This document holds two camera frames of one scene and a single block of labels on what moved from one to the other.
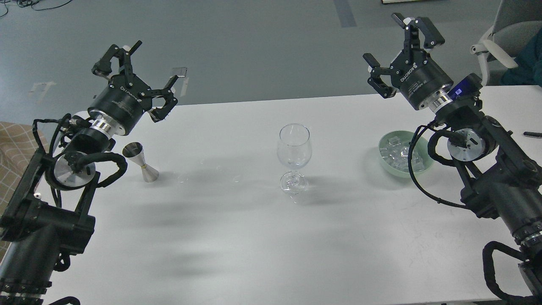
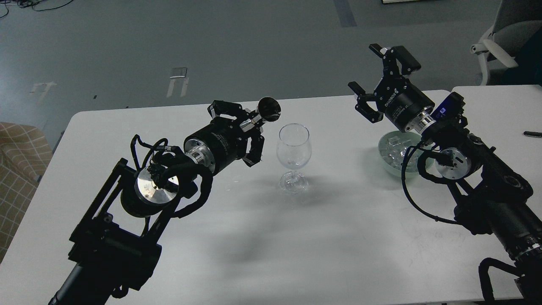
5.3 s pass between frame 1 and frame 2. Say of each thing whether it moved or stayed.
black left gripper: moved
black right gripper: moved
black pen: stayed
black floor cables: stayed
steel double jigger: moved
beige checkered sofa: stayed
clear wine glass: stayed
